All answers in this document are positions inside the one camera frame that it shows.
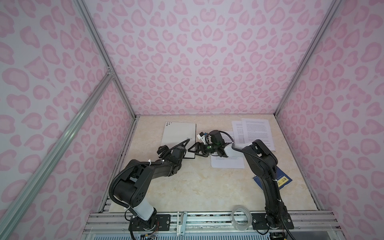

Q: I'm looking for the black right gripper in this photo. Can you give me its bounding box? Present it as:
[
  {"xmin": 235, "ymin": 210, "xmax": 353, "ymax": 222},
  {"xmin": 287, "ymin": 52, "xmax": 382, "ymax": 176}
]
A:
[{"xmin": 188, "ymin": 142, "xmax": 219, "ymax": 158}]

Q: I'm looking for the white folder with black inside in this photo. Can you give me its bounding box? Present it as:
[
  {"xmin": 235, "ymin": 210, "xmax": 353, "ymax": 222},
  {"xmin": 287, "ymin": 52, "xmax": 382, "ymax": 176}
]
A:
[{"xmin": 161, "ymin": 122, "xmax": 197, "ymax": 150}]

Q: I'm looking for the printed paper sheet green highlight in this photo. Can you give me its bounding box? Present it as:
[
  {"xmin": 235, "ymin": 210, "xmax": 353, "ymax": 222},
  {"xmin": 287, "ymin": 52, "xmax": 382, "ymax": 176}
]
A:
[{"xmin": 211, "ymin": 131, "xmax": 245, "ymax": 169}]

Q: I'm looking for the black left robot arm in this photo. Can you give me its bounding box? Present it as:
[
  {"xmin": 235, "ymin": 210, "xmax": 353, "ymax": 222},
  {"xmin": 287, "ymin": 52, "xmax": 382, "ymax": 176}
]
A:
[{"xmin": 109, "ymin": 139, "xmax": 190, "ymax": 231}]

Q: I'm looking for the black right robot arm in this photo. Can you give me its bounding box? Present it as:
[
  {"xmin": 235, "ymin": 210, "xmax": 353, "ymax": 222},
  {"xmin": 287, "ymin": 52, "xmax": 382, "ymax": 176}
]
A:
[{"xmin": 188, "ymin": 140, "xmax": 294, "ymax": 232}]

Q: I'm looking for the middle printed paper sheet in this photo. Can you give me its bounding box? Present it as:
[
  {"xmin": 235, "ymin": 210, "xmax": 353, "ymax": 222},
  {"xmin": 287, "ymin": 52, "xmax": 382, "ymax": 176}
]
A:
[{"xmin": 232, "ymin": 121, "xmax": 250, "ymax": 147}]

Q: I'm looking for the right printed paper sheet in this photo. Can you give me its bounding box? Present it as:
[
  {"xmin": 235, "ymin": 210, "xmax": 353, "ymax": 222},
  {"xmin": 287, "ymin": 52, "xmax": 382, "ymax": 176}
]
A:
[{"xmin": 242, "ymin": 119, "xmax": 276, "ymax": 151}]

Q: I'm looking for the clear tape roll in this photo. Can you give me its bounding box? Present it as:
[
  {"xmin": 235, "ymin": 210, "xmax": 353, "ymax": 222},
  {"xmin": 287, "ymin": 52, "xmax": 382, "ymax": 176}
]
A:
[{"xmin": 231, "ymin": 205, "xmax": 253, "ymax": 231}]

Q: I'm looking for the blue booklet with yellow label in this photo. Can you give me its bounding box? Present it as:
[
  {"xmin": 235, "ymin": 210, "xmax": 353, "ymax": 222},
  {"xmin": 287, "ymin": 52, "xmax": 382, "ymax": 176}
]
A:
[{"xmin": 253, "ymin": 167, "xmax": 293, "ymax": 190}]

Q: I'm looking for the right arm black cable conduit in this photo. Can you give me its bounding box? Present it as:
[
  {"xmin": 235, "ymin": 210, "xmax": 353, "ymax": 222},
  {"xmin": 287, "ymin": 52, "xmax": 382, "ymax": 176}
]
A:
[{"xmin": 217, "ymin": 130, "xmax": 296, "ymax": 240}]

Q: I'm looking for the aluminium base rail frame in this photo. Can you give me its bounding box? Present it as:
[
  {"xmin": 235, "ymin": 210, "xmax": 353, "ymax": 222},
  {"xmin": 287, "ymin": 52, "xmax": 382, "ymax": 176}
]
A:
[{"xmin": 81, "ymin": 211, "xmax": 345, "ymax": 240}]

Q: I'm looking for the left back aluminium corner post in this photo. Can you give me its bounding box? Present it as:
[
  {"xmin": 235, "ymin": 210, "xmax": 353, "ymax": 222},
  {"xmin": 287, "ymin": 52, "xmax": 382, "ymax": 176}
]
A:
[{"xmin": 73, "ymin": 0, "xmax": 137, "ymax": 120}]

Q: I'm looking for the aluminium corner post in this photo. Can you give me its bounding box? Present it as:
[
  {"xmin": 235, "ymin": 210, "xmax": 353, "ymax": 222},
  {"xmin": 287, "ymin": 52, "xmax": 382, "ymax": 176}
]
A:
[
  {"xmin": 274, "ymin": 0, "xmax": 344, "ymax": 119},
  {"xmin": 73, "ymin": 0, "xmax": 137, "ymax": 120}
]

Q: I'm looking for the diagonal aluminium frame bar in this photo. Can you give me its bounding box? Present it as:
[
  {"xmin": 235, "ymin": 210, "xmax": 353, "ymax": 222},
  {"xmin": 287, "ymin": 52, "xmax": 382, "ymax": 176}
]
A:
[{"xmin": 1, "ymin": 73, "xmax": 114, "ymax": 240}]

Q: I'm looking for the right back aluminium corner post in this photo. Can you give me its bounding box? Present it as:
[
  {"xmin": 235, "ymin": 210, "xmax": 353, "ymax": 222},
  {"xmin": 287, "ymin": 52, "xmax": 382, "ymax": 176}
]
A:
[{"xmin": 274, "ymin": 0, "xmax": 344, "ymax": 119}]

